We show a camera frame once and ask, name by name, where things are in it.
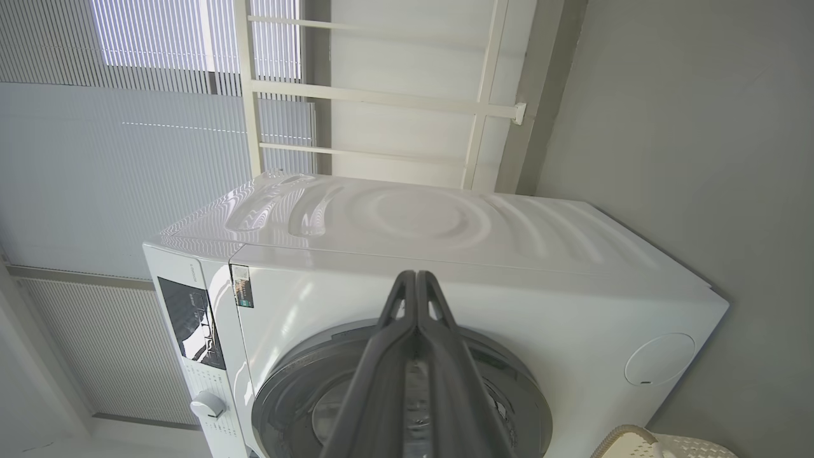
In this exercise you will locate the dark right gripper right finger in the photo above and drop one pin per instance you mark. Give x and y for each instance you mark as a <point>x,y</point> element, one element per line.
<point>455,394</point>

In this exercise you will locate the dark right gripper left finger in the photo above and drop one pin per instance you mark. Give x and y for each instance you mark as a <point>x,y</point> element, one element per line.
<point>381,394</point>

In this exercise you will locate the black round glass washer door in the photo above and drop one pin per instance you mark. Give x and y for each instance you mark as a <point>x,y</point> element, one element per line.
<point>286,407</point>

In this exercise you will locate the white front-load washing machine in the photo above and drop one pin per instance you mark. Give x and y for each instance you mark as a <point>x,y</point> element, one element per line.
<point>509,267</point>

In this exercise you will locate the white appliance control knob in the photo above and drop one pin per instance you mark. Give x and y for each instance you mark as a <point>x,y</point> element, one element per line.
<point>207,405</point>

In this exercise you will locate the black glossy display panel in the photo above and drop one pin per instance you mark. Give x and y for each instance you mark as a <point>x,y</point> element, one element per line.
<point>191,324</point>

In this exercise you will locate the small dark corner sticker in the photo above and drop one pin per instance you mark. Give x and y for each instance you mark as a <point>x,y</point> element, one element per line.
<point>242,286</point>

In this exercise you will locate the round white filter cover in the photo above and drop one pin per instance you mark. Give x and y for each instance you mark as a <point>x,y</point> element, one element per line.
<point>659,359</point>

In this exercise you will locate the cream perforated laundry basket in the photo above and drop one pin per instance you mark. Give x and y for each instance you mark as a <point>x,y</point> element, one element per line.
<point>668,445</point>

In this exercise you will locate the white window blinds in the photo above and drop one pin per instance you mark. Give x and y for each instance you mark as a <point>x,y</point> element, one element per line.
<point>63,38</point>

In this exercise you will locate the white ribbed wall panel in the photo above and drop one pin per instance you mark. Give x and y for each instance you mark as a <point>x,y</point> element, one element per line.
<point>108,356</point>

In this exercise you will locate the white metal rack frame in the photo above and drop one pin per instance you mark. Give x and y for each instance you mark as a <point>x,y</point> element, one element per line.
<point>381,98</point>

